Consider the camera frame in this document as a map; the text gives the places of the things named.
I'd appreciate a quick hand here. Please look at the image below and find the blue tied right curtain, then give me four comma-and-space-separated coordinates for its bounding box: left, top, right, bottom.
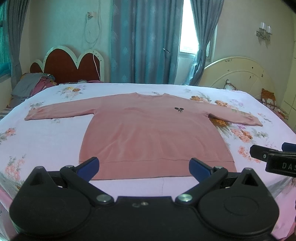
189, 0, 224, 85

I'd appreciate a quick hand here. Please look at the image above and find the grey left curtain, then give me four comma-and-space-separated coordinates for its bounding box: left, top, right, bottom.
6, 0, 30, 89

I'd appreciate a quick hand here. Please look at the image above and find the blue centre curtain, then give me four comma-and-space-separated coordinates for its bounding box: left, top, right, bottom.
110, 1, 184, 84

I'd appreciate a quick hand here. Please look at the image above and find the cream round headboard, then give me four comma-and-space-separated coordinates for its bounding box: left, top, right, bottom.
198, 56, 275, 98

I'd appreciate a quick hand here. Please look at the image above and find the white hanging cable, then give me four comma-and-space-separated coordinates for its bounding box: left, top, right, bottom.
84, 0, 103, 79

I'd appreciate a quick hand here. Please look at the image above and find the pile of clothes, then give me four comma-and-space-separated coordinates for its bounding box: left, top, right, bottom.
7, 73, 56, 108

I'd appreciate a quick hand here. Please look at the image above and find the red heart-shaped headboard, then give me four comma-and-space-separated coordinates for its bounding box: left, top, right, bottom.
30, 46, 105, 84

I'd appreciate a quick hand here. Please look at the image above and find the orange patterned pillow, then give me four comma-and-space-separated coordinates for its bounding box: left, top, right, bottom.
260, 88, 288, 120

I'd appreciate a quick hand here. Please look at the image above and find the white patterned pillow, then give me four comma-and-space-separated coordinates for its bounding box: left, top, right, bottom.
223, 79, 238, 90

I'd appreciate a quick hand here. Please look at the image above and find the crystal wall lamp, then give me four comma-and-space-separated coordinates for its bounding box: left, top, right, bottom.
256, 22, 273, 42

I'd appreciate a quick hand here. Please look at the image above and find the pink long-sleeve sweater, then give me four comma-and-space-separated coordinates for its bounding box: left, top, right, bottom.
26, 93, 260, 180

